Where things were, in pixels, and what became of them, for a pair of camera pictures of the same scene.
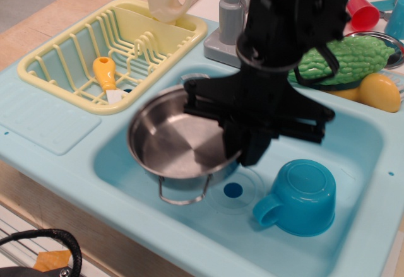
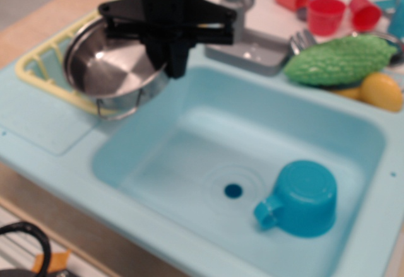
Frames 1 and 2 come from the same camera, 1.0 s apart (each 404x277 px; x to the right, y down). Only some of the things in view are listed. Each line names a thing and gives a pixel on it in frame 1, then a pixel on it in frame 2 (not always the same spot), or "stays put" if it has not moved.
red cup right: (363, 16) stays put
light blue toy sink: (85, 156) stays put
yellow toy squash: (376, 90) stays put
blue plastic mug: (303, 201) stays put
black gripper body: (260, 103) → (167, 10)
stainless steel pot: (184, 150) → (120, 74)
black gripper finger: (254, 145) → (177, 60)
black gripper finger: (234, 138) → (158, 52)
